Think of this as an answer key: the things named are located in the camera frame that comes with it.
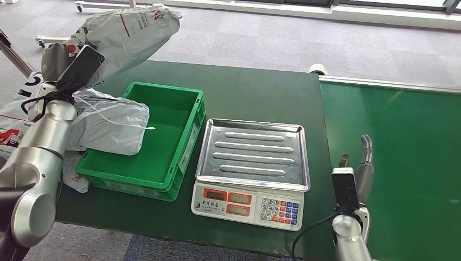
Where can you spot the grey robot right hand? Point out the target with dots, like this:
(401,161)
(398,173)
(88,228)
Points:
(364,180)

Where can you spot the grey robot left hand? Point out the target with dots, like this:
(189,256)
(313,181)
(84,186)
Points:
(54,63)

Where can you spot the grey package with red truck print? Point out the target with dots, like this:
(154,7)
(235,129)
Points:
(126,39)

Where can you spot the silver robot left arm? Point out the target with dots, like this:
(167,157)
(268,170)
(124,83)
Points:
(36,151)

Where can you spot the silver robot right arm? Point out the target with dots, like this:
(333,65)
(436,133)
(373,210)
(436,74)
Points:
(349,241)

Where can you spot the white package with black letters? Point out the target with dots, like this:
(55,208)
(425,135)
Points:
(32,86)

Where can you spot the white package with red print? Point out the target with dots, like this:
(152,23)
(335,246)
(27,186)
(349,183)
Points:
(10,119)

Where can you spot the crumpled grey plastic package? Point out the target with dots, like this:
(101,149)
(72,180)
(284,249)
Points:
(108,126)

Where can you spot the flat grey package red line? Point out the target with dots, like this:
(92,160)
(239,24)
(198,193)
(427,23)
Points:
(75,173)

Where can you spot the silver conveyor roller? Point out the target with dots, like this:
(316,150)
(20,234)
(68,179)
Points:
(317,69)

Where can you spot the dark slanted pole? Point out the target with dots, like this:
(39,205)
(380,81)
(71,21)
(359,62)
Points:
(18,57)

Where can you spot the white wheeled stand base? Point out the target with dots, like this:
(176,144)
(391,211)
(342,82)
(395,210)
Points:
(90,4)

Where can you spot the white electronic scale steel tray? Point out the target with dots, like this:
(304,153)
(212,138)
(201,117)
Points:
(252,155)

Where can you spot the green plastic crate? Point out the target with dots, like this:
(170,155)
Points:
(169,119)

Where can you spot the dark green table cover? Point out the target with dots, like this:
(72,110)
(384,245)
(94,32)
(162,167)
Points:
(252,90)

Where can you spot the white window ledge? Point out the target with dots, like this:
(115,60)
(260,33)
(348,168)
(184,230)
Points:
(360,15)

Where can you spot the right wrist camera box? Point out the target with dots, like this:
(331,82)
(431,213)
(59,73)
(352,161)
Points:
(345,189)

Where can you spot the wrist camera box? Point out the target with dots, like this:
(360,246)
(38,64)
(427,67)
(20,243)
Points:
(345,189)
(81,68)

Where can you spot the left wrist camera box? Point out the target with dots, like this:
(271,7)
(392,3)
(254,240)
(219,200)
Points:
(81,68)

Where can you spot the silver conveyor side rail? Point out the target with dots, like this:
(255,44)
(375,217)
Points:
(396,85)

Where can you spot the dark window frame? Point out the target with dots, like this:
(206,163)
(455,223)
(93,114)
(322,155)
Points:
(309,2)

